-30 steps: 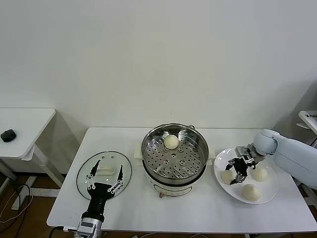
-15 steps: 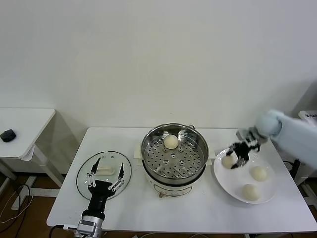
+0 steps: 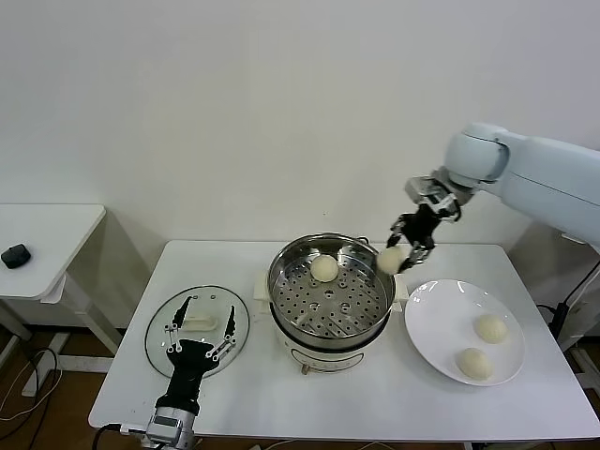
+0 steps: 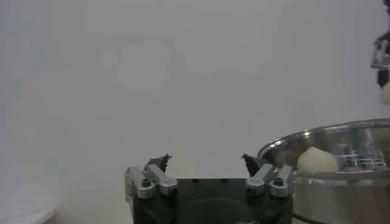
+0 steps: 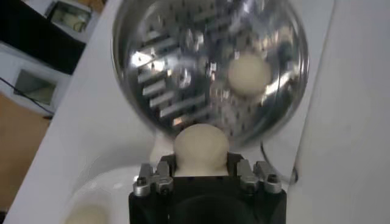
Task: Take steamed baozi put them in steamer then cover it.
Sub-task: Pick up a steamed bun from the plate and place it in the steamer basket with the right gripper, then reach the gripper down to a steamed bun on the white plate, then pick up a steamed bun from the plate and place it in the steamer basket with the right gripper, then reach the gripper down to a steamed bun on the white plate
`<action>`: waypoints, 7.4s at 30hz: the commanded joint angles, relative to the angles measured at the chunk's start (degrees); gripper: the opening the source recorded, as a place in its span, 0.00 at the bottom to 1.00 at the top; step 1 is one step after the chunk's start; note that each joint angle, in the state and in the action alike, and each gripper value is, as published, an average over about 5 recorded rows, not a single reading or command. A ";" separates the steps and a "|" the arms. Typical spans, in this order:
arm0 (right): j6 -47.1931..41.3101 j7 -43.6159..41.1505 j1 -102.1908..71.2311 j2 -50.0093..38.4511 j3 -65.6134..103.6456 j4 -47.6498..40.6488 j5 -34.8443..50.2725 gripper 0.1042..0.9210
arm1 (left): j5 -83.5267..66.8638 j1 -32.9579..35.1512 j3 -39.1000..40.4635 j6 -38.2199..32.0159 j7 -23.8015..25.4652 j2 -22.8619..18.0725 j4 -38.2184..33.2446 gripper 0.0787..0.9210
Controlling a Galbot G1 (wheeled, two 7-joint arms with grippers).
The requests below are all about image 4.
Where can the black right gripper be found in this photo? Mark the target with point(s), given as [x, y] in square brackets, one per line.
[387, 3]

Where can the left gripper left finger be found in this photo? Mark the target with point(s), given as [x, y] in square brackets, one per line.
[158, 179]

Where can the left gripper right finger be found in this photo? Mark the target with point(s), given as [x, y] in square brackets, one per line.
[262, 179]

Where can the white steamed baozi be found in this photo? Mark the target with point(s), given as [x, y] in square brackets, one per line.
[317, 161]
[386, 94]

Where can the perforated steel steamer basket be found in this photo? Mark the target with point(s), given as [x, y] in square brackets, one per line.
[335, 194]

